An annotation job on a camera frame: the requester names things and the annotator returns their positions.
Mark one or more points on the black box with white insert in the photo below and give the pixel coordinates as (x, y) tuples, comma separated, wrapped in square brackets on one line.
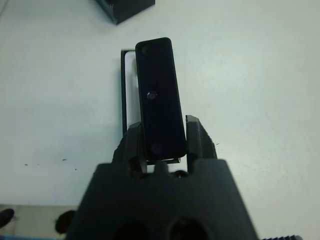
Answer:
[(130, 87)]

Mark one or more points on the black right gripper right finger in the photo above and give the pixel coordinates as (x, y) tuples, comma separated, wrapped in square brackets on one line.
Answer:
[(200, 142)]

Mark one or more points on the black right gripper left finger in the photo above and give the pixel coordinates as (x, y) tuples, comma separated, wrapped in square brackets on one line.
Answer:
[(131, 147)]

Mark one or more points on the black box lid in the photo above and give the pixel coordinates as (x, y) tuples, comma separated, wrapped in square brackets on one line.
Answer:
[(130, 10)]

